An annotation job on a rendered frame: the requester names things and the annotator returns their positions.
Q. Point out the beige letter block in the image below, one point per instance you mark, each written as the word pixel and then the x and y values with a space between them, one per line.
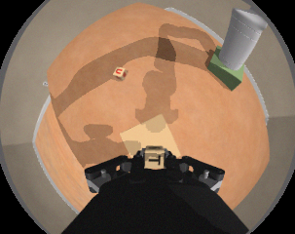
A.
pixel 154 157
pixel 120 73

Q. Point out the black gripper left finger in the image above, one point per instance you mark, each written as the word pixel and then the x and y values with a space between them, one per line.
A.
pixel 103 172

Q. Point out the tan flat mat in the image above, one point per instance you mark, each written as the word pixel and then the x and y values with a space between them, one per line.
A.
pixel 151 132

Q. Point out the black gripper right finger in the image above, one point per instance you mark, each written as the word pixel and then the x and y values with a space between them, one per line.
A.
pixel 175 169

